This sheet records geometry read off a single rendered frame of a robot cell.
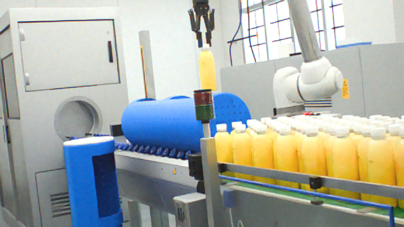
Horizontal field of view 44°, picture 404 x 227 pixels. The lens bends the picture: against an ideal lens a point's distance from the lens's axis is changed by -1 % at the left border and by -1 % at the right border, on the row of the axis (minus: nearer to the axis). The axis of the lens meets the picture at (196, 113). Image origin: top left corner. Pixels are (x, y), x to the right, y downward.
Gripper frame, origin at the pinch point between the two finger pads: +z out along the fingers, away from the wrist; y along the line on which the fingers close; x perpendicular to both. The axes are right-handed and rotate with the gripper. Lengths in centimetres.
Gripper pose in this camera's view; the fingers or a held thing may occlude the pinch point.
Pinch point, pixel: (204, 40)
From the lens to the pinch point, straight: 233.4
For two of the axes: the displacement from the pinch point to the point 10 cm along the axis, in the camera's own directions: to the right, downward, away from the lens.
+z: 1.0, 9.9, 0.6
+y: -8.6, 1.1, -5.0
